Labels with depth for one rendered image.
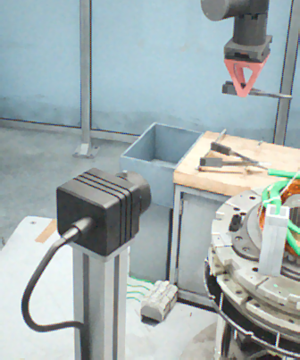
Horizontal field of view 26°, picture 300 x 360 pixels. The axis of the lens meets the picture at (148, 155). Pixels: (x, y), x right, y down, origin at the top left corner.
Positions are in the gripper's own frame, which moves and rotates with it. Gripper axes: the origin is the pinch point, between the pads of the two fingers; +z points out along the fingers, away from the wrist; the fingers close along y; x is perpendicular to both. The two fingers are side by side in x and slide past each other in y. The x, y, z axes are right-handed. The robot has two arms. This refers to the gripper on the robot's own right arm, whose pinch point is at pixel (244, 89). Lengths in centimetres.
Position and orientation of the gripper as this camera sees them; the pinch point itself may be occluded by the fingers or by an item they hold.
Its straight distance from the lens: 120.7
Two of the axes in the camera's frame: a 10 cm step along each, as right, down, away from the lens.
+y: -3.6, 4.2, -8.3
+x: 9.3, 1.8, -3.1
